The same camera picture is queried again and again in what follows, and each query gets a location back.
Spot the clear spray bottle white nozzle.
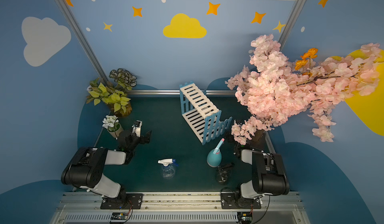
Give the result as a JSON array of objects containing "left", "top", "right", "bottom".
[{"left": 158, "top": 159, "right": 178, "bottom": 179}]

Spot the blue white slatted shelf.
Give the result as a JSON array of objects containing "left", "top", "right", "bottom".
[{"left": 180, "top": 82, "right": 232, "bottom": 145}]

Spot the teal watering bottle pink collar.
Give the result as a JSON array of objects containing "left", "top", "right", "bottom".
[{"left": 207, "top": 138, "right": 225, "bottom": 168}]

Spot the dark smoky spray bottle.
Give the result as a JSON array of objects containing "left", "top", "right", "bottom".
[{"left": 216, "top": 162, "right": 235, "bottom": 185}]

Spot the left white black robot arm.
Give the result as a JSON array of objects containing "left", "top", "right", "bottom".
[{"left": 61, "top": 129, "right": 152, "bottom": 202}]

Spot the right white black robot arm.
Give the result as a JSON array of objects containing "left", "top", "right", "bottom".
[{"left": 234, "top": 145, "right": 290, "bottom": 200}]

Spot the white flower small beige pot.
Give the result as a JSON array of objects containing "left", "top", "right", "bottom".
[{"left": 103, "top": 115, "right": 124, "bottom": 139}]

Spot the green leafy plant glass vase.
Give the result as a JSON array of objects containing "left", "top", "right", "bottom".
[{"left": 86, "top": 68, "right": 137, "bottom": 117}]

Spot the left green circuit board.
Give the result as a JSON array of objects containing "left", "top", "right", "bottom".
[{"left": 110, "top": 213, "right": 129, "bottom": 222}]

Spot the green circuit board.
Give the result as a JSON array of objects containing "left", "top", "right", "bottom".
[
  {"left": 237, "top": 212, "right": 253, "bottom": 224},
  {"left": 110, "top": 213, "right": 129, "bottom": 222}
]

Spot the right green circuit board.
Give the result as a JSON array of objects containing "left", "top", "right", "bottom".
[{"left": 237, "top": 212, "right": 253, "bottom": 224}]

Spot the pink cherry blossom tree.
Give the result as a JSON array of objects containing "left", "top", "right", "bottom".
[{"left": 227, "top": 35, "right": 381, "bottom": 145}]

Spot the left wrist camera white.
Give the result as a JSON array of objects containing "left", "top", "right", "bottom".
[{"left": 132, "top": 120, "right": 142, "bottom": 137}]

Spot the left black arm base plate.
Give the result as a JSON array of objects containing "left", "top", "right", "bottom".
[{"left": 100, "top": 193, "right": 144, "bottom": 210}]

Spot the aluminium front rail frame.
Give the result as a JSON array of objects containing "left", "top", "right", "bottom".
[{"left": 51, "top": 191, "right": 310, "bottom": 224}]

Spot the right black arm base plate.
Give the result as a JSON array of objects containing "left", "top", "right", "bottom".
[{"left": 220, "top": 192, "right": 261, "bottom": 209}]

